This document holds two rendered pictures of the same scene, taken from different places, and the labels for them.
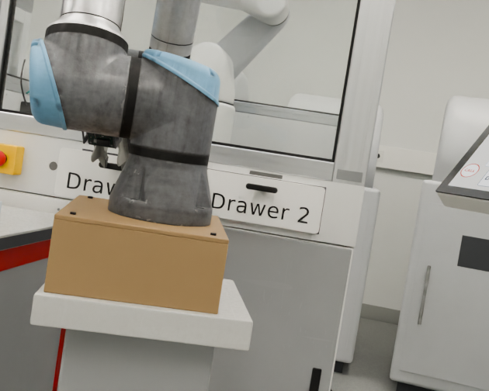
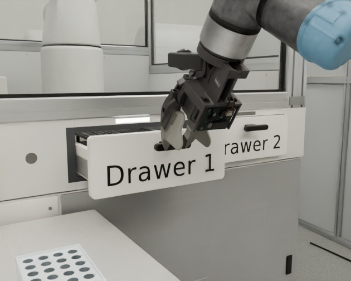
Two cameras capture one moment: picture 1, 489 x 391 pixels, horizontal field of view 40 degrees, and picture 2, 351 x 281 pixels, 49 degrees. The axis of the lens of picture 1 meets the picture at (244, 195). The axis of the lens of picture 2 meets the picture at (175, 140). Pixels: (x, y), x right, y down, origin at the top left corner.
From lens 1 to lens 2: 1.20 m
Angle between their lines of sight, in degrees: 39
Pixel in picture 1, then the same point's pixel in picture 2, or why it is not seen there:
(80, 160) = (118, 147)
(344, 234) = (296, 148)
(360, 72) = not seen: hidden behind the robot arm
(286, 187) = (263, 121)
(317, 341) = (287, 236)
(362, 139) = (302, 68)
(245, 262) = (237, 195)
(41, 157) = (11, 151)
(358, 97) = not seen: hidden behind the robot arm
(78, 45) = not seen: outside the picture
